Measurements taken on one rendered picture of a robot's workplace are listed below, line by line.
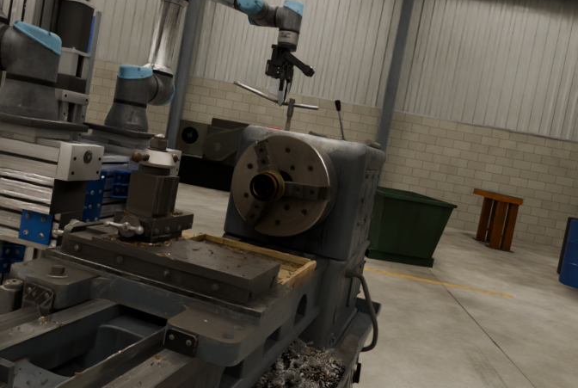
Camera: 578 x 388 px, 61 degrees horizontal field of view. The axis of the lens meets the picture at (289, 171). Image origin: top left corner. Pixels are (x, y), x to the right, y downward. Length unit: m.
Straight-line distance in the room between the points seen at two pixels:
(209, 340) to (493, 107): 11.68
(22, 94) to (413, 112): 10.83
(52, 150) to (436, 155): 10.90
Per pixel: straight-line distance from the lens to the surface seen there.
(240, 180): 1.54
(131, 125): 1.79
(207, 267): 0.89
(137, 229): 0.97
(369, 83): 11.76
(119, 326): 0.96
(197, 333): 0.80
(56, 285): 0.94
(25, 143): 1.37
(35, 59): 1.41
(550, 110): 12.71
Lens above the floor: 1.21
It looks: 3 degrees down
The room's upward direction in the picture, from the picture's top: 10 degrees clockwise
